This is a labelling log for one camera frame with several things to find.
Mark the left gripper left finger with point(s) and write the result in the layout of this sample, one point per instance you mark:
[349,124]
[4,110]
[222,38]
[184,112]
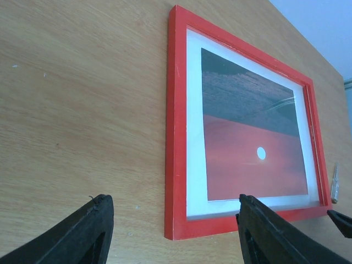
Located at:
[83,237]

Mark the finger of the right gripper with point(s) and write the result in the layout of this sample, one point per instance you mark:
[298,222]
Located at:
[343,222]

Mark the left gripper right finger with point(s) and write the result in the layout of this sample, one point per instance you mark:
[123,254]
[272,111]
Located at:
[265,237]

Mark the clear handled screwdriver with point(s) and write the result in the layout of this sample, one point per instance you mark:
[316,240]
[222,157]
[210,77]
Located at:
[335,185]

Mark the white mat board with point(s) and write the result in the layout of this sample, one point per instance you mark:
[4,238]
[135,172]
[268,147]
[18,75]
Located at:
[198,206]

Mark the red picture frame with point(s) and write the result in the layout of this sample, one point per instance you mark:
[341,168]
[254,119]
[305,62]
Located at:
[176,225]

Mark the sunset photo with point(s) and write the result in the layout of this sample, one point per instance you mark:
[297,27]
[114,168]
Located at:
[251,133]

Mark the right aluminium corner post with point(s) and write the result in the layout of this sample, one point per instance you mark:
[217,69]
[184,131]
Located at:
[348,84]

